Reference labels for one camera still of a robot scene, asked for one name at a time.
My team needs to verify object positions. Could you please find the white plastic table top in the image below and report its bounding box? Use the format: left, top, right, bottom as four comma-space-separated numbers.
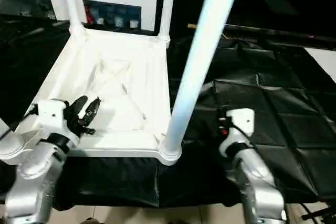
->
0, 26, 183, 167

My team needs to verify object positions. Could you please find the black plastic sheet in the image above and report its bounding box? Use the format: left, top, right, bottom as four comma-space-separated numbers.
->
0, 14, 336, 209

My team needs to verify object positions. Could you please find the red bottle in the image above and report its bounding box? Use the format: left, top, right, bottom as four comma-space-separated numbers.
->
86, 6, 95, 24

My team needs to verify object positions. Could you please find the long black pole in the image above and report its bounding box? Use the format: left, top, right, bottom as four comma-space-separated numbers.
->
187, 23, 336, 50

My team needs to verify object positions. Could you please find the white flat board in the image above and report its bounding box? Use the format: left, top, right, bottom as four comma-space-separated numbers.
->
304, 47, 336, 83

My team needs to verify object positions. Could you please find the black stand leg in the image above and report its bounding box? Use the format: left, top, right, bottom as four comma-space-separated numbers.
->
301, 207, 336, 221

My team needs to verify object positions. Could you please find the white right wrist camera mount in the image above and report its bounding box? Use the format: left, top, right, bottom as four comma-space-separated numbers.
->
219, 108, 256, 158

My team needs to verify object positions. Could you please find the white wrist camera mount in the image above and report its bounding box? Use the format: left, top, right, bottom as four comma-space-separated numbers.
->
33, 99, 81, 145
219, 108, 256, 158

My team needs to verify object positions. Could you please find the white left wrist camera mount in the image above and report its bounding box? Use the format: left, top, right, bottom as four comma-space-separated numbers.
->
33, 99, 81, 145

